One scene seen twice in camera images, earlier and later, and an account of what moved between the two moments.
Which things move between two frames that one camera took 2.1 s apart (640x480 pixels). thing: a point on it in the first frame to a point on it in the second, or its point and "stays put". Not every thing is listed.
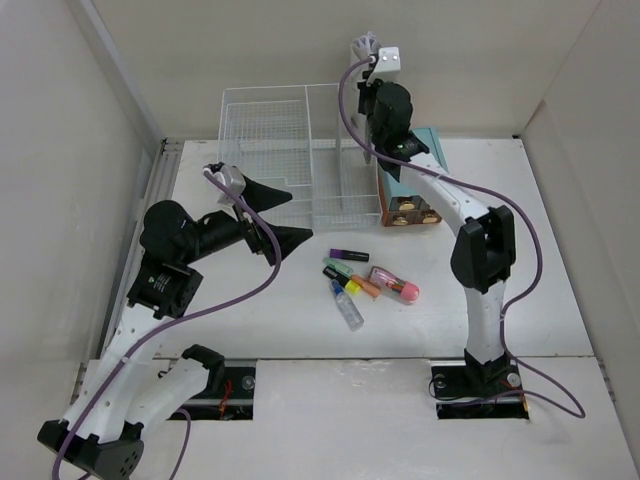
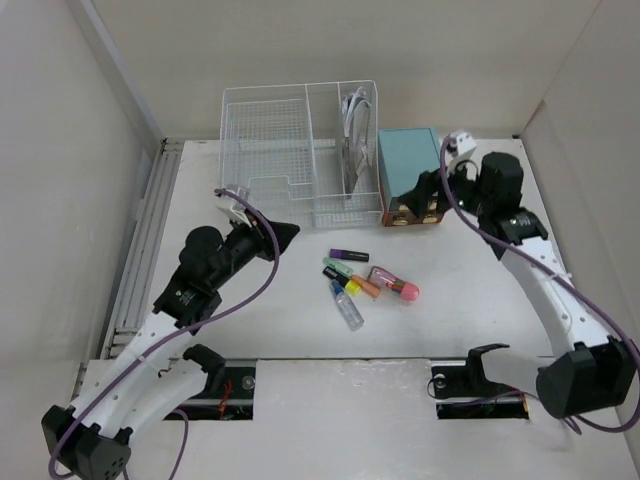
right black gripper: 364,89 to 428,182
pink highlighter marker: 385,281 stays put
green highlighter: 344,269 stays put
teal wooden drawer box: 408,200 stays put
